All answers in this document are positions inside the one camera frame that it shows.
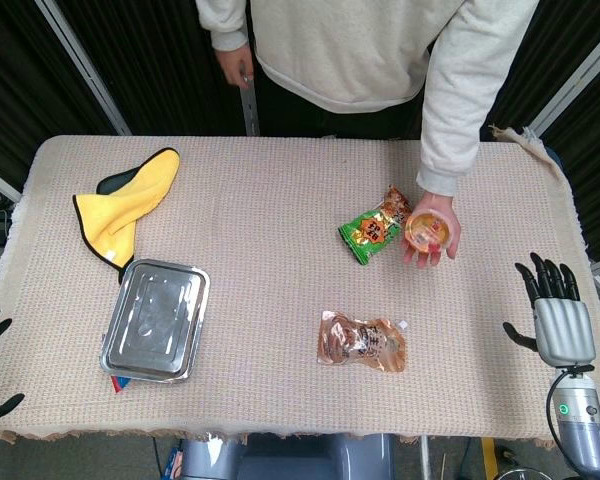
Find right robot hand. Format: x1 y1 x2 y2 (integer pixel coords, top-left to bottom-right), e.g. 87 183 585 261
502 252 597 369

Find person's right hand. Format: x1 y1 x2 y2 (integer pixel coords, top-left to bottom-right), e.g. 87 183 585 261
217 43 255 87

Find person's left hand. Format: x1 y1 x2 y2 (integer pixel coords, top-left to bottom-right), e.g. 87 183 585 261
401 192 463 270

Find orange jelly cup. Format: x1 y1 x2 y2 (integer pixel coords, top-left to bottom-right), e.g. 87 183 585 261
403 209 455 251

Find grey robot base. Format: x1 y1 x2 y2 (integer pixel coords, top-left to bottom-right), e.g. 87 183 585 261
178 432 396 480

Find person's right forearm grey sleeve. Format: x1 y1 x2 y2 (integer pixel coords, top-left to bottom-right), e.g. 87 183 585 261
194 0 251 52

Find person's left forearm grey sleeve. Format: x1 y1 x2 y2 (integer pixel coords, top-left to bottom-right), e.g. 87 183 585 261
415 0 540 199

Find green snack bag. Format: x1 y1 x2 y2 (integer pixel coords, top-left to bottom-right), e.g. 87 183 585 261
337 184 414 266

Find person's torso grey sweatshirt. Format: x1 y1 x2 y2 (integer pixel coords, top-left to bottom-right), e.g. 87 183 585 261
247 0 441 115

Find person's black trousers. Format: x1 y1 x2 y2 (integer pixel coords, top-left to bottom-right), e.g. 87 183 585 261
254 74 426 140

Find brown peanut butter pouch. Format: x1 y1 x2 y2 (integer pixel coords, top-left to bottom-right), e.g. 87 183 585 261
317 309 411 374

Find stainless steel tray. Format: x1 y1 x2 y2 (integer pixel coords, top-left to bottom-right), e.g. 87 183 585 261
98 258 212 385

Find yellow microfiber cloth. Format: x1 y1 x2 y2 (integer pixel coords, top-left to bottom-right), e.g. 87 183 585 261
72 147 182 286

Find beige woven tablecloth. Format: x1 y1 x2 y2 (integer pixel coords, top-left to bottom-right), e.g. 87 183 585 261
0 125 600 446

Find slotted white metal rail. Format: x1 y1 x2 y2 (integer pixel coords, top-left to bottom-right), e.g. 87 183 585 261
237 44 260 136

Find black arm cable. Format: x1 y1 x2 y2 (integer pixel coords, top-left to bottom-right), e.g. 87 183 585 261
544 365 595 449

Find white diagonal frame post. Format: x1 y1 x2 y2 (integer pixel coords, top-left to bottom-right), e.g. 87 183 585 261
33 0 132 136

